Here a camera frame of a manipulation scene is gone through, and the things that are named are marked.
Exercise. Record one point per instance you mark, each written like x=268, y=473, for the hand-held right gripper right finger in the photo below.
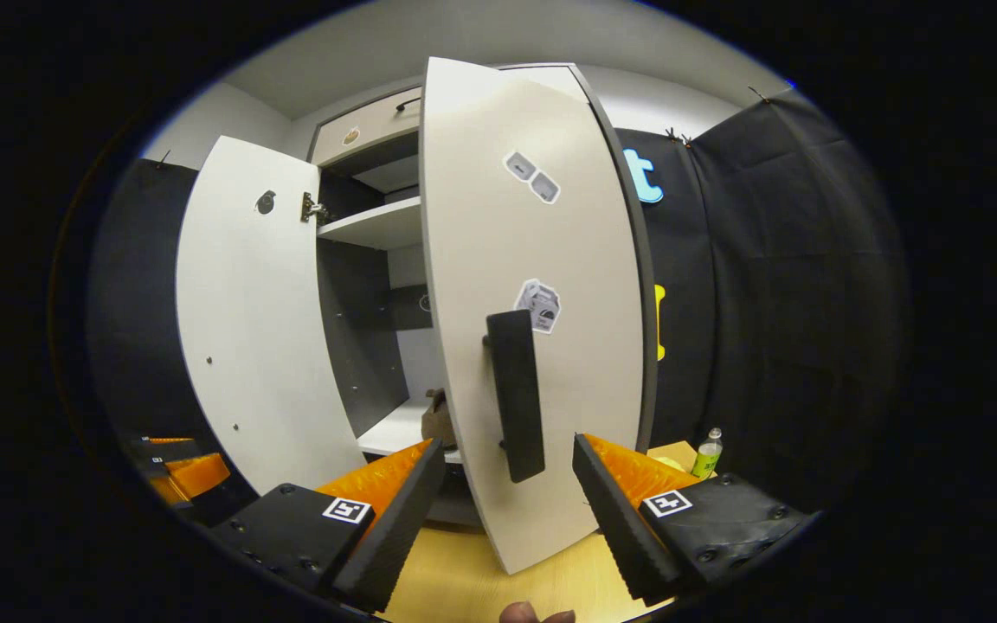
x=615, y=519

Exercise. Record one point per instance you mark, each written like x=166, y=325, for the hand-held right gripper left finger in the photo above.
x=395, y=528

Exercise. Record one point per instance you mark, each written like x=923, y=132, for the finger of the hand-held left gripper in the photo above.
x=165, y=452
x=200, y=476

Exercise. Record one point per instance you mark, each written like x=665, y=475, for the brown fuzzy shoe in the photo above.
x=438, y=424

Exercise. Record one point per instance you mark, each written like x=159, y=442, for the white cabinet door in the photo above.
x=247, y=329
x=481, y=216

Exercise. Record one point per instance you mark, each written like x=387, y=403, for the white shoe cabinet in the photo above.
x=369, y=225

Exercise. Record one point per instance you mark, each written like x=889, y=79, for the green drink bottle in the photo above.
x=706, y=459

